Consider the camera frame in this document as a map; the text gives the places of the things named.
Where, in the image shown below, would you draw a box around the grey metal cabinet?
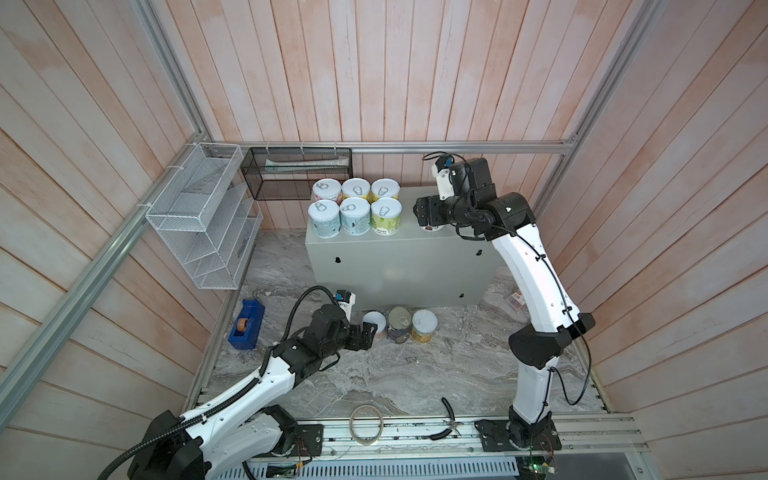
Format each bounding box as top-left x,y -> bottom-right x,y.
305,185 -> 509,310

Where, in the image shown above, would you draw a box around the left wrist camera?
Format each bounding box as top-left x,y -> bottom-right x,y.
335,289 -> 356,321

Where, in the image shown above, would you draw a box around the left aluminium wall rail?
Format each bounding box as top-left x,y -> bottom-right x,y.
1,132 -> 209,429

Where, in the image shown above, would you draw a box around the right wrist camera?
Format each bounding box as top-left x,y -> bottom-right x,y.
431,152 -> 455,200

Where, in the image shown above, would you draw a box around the yellow can back row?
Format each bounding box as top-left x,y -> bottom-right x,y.
411,309 -> 438,343

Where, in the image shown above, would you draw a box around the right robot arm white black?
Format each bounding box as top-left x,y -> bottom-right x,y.
413,151 -> 595,451

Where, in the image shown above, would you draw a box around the blue tape dispenser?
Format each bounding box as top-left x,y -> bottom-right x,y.
228,299 -> 265,350

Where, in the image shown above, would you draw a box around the pink labelled can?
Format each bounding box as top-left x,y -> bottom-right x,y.
312,178 -> 343,204

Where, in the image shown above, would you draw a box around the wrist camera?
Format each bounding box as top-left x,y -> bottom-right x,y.
431,152 -> 455,200
335,289 -> 356,321

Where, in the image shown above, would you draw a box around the yellow labelled can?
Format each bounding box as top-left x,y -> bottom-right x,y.
341,178 -> 371,202

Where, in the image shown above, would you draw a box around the black pliers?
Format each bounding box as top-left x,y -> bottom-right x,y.
427,397 -> 461,441

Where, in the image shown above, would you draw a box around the clear paper clip box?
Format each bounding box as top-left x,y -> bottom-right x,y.
507,291 -> 526,309

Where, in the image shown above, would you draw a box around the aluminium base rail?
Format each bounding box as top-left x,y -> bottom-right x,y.
221,413 -> 661,479

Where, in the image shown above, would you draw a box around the horizontal aluminium wall rail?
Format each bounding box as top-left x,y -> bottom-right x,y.
232,140 -> 575,155

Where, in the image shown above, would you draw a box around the teal labelled can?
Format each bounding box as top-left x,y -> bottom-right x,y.
308,199 -> 341,239

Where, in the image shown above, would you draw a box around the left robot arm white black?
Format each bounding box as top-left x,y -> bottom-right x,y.
99,286 -> 377,479

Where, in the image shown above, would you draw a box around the white wire mesh shelf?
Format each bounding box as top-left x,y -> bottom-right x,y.
146,143 -> 263,290

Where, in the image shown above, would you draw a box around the green can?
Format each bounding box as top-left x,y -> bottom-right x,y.
371,198 -> 402,236

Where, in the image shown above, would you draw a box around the black mesh basket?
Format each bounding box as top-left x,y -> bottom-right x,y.
241,146 -> 354,201

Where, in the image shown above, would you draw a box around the coiled wire ring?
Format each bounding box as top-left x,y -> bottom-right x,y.
348,404 -> 385,446

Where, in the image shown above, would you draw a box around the open-top dark metal can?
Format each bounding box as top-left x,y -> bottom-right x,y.
387,306 -> 412,344

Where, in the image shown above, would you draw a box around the blue can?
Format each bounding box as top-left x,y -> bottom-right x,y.
340,197 -> 371,236

